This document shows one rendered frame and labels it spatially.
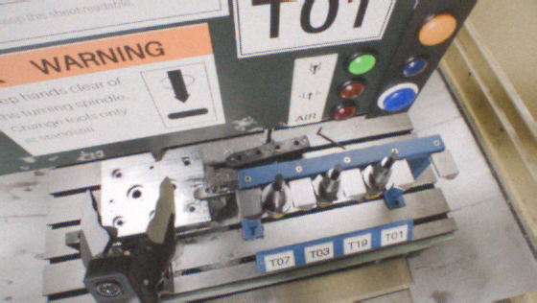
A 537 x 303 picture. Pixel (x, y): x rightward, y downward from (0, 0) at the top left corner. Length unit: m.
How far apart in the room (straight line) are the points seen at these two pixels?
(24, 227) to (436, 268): 1.44
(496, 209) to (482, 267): 0.19
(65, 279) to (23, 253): 0.37
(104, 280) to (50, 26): 0.25
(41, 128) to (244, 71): 0.15
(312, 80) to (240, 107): 0.06
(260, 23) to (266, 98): 0.08
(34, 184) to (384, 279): 1.31
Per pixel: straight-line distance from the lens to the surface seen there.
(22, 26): 0.22
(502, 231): 1.34
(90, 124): 0.29
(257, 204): 0.72
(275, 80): 0.26
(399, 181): 0.79
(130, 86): 0.25
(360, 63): 0.26
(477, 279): 1.32
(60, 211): 1.21
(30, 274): 1.47
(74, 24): 0.21
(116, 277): 0.38
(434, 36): 0.27
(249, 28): 0.22
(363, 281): 1.21
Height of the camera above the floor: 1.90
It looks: 63 degrees down
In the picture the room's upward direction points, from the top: 4 degrees clockwise
